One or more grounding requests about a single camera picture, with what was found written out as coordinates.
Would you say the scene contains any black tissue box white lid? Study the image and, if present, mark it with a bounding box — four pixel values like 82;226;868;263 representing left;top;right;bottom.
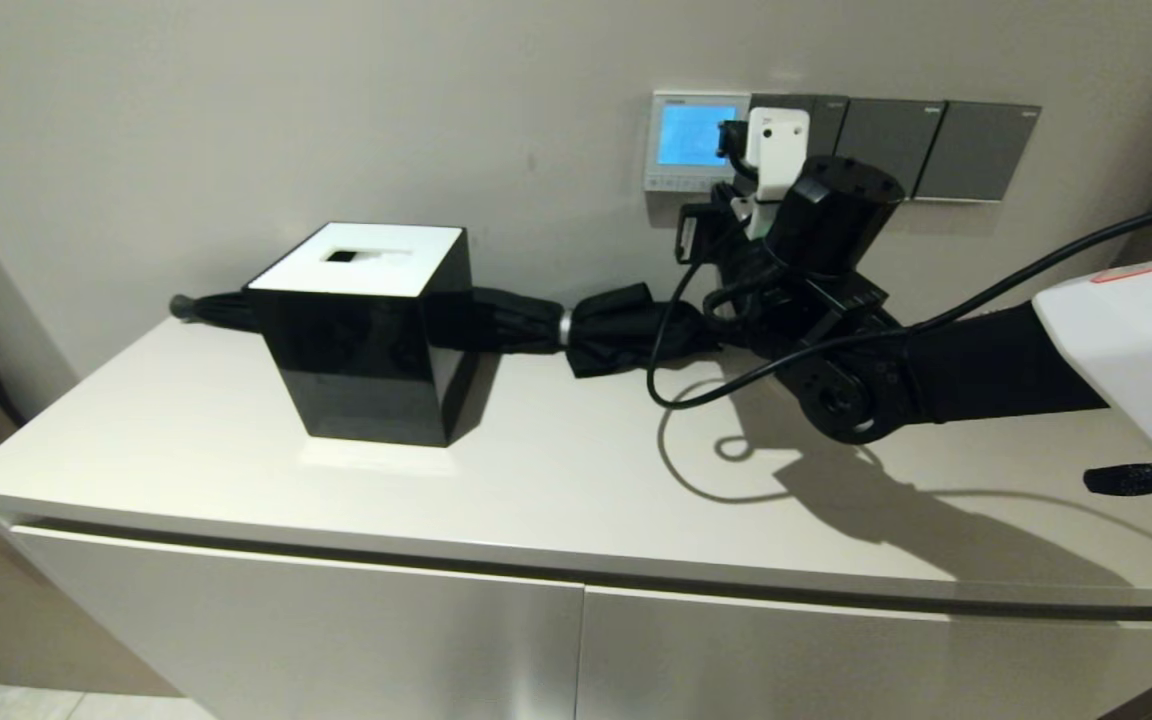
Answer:
244;221;482;448

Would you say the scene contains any white cabinet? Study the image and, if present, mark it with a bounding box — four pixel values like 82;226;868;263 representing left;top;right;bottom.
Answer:
0;318;1152;720

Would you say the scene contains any black braided cable sleeve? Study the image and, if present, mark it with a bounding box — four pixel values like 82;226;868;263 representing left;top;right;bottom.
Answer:
1083;462;1152;497

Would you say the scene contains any grey triple wall switch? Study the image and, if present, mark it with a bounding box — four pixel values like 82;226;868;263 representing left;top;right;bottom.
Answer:
748;93;849;161

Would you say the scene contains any black folded umbrella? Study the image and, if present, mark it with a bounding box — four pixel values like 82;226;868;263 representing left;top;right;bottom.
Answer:
168;283;737;381

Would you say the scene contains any black camera cable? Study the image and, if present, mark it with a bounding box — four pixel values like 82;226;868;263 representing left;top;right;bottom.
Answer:
646;120;1152;411

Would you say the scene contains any white cabinet door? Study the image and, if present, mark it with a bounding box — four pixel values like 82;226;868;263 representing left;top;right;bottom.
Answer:
11;525;585;720
576;585;1152;720

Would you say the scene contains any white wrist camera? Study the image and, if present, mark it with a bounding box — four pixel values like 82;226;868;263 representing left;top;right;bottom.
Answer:
726;105;812;241

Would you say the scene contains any grey single wall switch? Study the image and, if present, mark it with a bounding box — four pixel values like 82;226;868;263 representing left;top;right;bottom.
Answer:
836;97;947;201
914;100;1043;204

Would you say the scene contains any white wall thermostat panel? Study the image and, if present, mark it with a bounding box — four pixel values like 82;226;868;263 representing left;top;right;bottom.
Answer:
644;90;749;194

